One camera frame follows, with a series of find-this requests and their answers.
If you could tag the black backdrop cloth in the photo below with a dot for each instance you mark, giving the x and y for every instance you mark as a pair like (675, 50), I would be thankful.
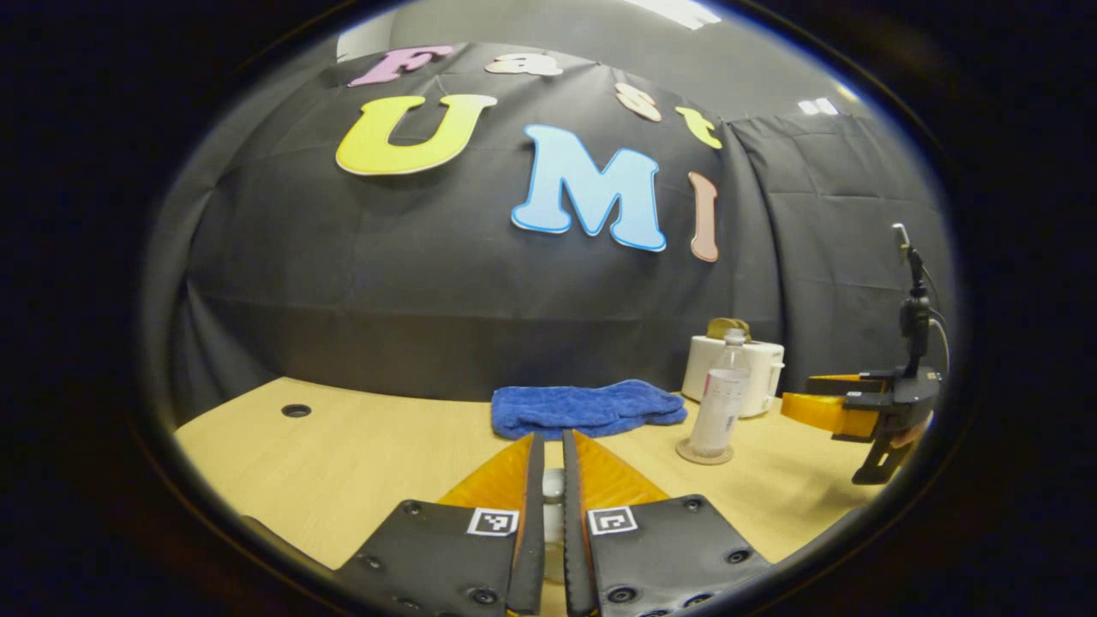
(386, 283)

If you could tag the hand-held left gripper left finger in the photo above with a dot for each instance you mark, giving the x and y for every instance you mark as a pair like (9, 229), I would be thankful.
(536, 531)

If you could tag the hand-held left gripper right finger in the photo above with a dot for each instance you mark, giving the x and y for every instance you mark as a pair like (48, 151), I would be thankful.
(572, 531)

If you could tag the clear plastic water bottle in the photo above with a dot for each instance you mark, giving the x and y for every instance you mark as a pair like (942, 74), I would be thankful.
(720, 403)

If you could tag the blue towel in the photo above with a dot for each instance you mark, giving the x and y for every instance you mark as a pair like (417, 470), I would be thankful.
(583, 410)

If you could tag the round woven coaster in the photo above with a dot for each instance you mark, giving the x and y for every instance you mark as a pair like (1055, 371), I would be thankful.
(694, 456)

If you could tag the brown toast slice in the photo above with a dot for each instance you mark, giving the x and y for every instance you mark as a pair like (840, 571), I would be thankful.
(742, 327)
(718, 329)

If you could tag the white toaster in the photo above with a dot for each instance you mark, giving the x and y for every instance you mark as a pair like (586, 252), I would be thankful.
(763, 377)

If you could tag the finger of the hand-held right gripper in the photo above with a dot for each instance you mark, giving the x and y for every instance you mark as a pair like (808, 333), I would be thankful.
(827, 413)
(836, 384)

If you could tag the small ceiling light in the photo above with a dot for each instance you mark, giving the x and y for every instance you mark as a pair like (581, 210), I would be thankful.
(818, 106)

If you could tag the white teacup lid blue knob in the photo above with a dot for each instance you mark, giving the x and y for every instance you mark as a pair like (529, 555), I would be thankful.
(554, 485)

